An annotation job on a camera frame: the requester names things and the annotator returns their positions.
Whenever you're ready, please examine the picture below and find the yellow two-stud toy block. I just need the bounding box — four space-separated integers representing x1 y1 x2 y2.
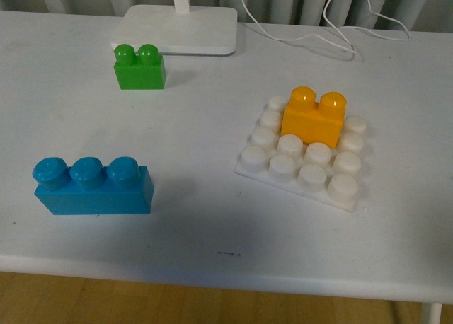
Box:
280 86 347 149

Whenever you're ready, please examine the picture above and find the green two-stud toy block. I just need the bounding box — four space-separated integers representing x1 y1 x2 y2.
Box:
114 44 166 90

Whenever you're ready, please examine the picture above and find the blue three-stud toy block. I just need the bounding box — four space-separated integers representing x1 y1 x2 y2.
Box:
33 156 154 215

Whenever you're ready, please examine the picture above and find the white desk lamp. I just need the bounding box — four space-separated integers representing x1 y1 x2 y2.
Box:
110 0 238 56

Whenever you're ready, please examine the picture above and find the white table leg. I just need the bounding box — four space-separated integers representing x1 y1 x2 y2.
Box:
420 303 442 324

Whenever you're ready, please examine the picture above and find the white studded base plate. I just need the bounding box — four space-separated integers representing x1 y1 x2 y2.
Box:
234 96 367 212

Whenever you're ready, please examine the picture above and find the white lamp cable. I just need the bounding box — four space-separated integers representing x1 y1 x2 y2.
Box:
189 0 412 61

